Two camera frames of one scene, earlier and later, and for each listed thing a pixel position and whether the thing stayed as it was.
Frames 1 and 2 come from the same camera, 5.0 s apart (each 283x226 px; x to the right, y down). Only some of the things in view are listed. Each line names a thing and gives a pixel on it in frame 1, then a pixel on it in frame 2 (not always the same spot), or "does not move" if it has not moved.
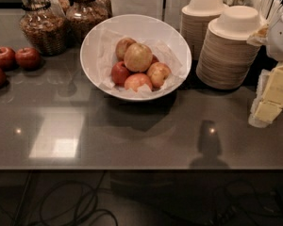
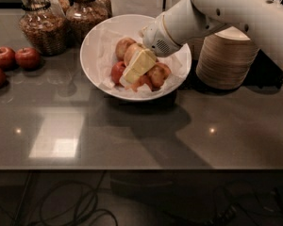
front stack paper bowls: (226, 58) does not move
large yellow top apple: (138, 57) does not move
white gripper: (281, 40) → (157, 37)
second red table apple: (27, 58) does not move
